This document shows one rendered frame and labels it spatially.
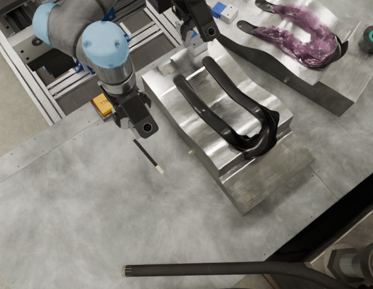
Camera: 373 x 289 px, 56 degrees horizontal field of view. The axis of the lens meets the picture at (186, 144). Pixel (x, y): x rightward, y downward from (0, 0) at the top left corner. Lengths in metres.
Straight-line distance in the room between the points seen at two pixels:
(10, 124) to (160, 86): 1.30
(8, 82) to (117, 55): 1.71
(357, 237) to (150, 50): 1.34
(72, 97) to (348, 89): 1.30
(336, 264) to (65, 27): 0.87
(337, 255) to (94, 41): 0.81
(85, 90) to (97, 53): 1.25
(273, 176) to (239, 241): 0.20
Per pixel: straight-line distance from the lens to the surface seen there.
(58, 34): 0.71
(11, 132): 2.17
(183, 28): 0.99
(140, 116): 0.79
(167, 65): 1.11
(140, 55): 1.93
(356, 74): 1.16
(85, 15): 0.72
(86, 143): 1.12
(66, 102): 1.88
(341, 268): 1.06
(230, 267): 0.93
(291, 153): 1.04
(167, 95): 1.04
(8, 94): 2.28
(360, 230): 1.15
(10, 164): 1.18
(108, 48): 0.63
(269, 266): 0.92
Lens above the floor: 1.82
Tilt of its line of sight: 71 degrees down
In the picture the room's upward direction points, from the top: 1 degrees counter-clockwise
